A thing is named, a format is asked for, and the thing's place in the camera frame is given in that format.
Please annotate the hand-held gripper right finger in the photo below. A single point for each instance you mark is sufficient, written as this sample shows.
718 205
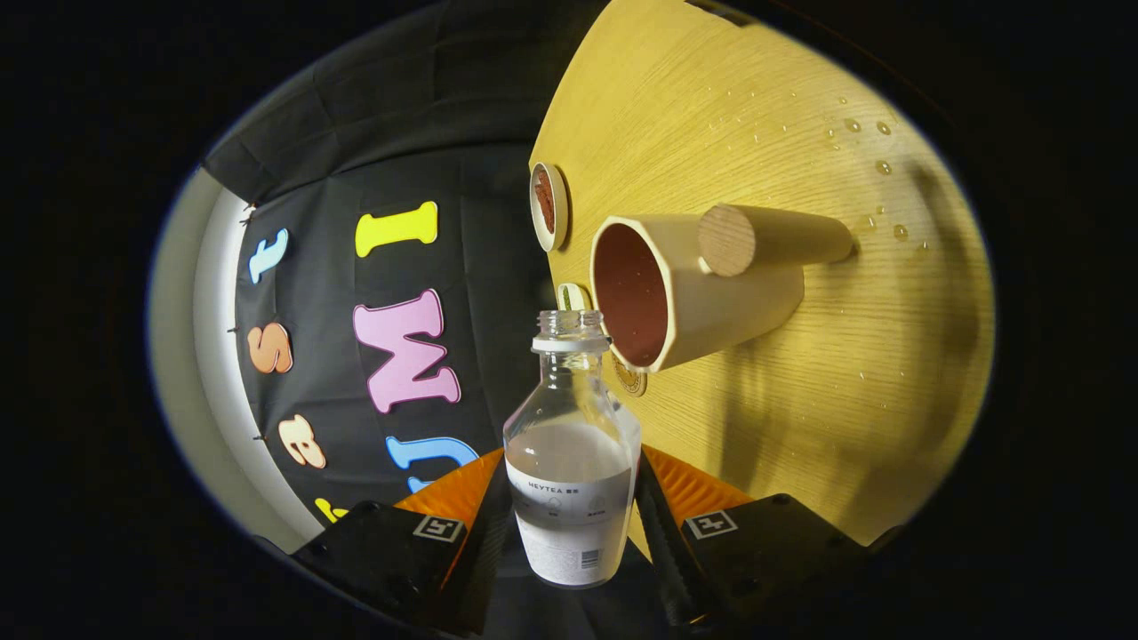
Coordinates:
662 551

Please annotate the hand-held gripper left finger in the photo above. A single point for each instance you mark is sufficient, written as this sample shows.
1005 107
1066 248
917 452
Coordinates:
484 551

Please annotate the clear juice bottle white label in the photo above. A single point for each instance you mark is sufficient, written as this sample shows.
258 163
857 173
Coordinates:
569 480

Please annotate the round wooden coaster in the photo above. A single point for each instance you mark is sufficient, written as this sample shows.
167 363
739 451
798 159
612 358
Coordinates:
629 380

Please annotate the white divided condiment dish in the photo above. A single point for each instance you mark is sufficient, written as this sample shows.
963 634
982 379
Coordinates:
573 298

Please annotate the white round plate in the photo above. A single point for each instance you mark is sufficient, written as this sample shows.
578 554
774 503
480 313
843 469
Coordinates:
560 209

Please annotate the red meat slice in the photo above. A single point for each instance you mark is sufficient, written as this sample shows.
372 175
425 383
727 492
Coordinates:
544 203

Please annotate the black backdrop cloth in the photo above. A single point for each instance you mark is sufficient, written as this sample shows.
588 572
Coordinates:
400 107

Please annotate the wooden table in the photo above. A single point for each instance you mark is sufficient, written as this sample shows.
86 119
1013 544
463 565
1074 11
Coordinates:
756 107

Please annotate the black table edge clamp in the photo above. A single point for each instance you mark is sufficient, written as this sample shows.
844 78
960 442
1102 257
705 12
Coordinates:
720 11

